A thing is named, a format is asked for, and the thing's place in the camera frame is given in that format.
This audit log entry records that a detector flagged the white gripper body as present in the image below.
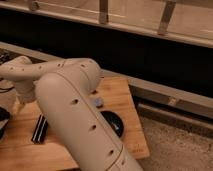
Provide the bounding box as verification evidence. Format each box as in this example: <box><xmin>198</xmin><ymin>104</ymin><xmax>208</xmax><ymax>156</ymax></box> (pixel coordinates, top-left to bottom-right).
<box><xmin>14</xmin><ymin>81</ymin><xmax>36</xmax><ymax>104</ymax></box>

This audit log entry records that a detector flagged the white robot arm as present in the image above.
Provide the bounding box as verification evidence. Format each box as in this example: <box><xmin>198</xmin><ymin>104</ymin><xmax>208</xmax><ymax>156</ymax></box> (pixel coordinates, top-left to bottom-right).
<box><xmin>0</xmin><ymin>56</ymin><xmax>143</xmax><ymax>171</ymax></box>

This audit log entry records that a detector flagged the black striped eraser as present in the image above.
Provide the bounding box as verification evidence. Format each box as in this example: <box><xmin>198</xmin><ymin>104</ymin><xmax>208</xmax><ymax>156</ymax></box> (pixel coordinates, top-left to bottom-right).
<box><xmin>31</xmin><ymin>115</ymin><xmax>48</xmax><ymax>144</ymax></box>

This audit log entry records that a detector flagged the dark object at left edge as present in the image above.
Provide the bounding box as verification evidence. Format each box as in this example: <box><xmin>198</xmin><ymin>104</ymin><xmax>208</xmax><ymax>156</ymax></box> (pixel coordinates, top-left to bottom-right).
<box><xmin>0</xmin><ymin>107</ymin><xmax>11</xmax><ymax>139</ymax></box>

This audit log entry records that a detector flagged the small red brown object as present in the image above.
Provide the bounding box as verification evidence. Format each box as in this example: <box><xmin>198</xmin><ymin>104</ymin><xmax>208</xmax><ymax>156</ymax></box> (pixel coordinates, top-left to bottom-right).
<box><xmin>91</xmin><ymin>90</ymin><xmax>98</xmax><ymax>95</ymax></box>

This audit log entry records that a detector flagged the small blue white object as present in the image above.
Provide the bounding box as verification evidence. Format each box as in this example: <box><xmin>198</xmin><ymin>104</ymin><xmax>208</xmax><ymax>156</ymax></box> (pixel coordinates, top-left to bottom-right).
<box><xmin>94</xmin><ymin>98</ymin><xmax>104</xmax><ymax>108</ymax></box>

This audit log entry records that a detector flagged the black round plate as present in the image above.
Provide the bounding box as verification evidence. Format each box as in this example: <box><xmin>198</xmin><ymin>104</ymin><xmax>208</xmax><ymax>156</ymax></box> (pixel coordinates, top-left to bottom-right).
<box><xmin>101</xmin><ymin>111</ymin><xmax>124</xmax><ymax>138</ymax></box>

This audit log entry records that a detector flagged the black cable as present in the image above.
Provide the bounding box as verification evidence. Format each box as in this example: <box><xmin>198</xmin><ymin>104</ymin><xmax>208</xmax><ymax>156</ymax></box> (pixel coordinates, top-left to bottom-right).
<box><xmin>0</xmin><ymin>78</ymin><xmax>15</xmax><ymax>94</ymax></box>

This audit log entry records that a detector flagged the metal rail with brackets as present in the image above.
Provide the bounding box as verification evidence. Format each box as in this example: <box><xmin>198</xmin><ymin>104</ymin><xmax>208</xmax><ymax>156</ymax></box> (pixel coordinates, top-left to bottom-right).
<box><xmin>0</xmin><ymin>0</ymin><xmax>213</xmax><ymax>48</ymax></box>

